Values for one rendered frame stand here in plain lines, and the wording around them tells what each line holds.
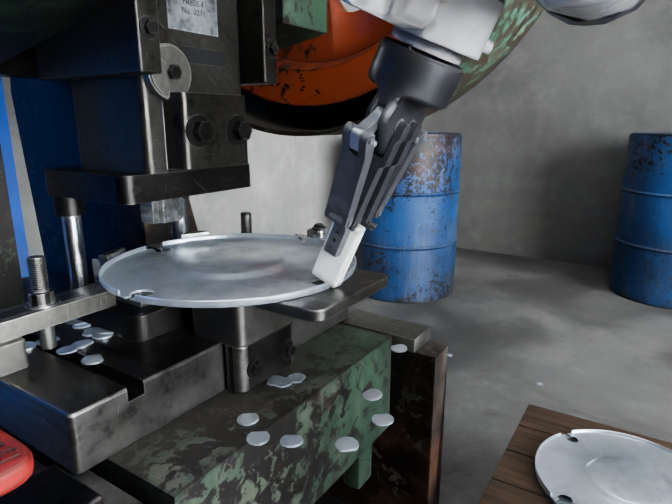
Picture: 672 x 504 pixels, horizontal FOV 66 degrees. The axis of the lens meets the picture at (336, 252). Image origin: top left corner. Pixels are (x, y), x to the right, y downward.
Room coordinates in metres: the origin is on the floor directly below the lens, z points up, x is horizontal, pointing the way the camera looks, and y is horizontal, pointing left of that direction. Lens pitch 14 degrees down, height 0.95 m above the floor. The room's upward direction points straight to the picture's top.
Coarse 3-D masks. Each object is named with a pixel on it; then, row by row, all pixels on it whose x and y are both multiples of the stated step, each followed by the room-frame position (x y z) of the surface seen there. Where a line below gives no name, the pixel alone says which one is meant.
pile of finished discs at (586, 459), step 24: (576, 432) 0.88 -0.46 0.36; (600, 432) 0.88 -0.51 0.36; (552, 456) 0.81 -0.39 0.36; (576, 456) 0.81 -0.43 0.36; (600, 456) 0.81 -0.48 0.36; (624, 456) 0.81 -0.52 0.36; (648, 456) 0.81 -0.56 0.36; (552, 480) 0.74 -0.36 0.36; (576, 480) 0.74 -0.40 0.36; (600, 480) 0.74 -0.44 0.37; (624, 480) 0.74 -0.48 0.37; (648, 480) 0.74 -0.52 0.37
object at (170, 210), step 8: (168, 200) 0.64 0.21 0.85; (176, 200) 0.65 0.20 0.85; (144, 208) 0.63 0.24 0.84; (152, 208) 0.63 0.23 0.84; (160, 208) 0.63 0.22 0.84; (168, 208) 0.64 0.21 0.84; (176, 208) 0.65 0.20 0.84; (144, 216) 0.64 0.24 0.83; (152, 216) 0.63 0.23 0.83; (160, 216) 0.63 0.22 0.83; (168, 216) 0.64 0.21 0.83; (176, 216) 0.65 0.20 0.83
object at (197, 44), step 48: (192, 0) 0.61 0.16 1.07; (192, 48) 0.61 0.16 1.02; (96, 96) 0.59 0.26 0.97; (144, 96) 0.55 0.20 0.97; (192, 96) 0.56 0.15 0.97; (240, 96) 0.62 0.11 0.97; (96, 144) 0.60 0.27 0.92; (144, 144) 0.55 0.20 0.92; (192, 144) 0.56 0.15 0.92; (240, 144) 0.62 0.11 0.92
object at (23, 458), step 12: (0, 432) 0.28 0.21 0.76; (0, 444) 0.27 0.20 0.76; (12, 444) 0.27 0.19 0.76; (0, 456) 0.26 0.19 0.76; (12, 456) 0.26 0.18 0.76; (24, 456) 0.26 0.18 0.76; (0, 468) 0.25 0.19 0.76; (12, 468) 0.25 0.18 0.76; (24, 468) 0.25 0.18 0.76; (0, 480) 0.24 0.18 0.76; (12, 480) 0.25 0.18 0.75; (24, 480) 0.25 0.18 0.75; (0, 492) 0.24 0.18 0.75
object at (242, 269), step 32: (128, 256) 0.62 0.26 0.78; (160, 256) 0.62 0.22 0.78; (192, 256) 0.60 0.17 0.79; (224, 256) 0.60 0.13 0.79; (256, 256) 0.60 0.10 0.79; (288, 256) 0.62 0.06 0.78; (128, 288) 0.49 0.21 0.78; (160, 288) 0.49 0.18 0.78; (192, 288) 0.49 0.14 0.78; (224, 288) 0.49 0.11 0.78; (256, 288) 0.49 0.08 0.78; (288, 288) 0.49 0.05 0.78; (320, 288) 0.49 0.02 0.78
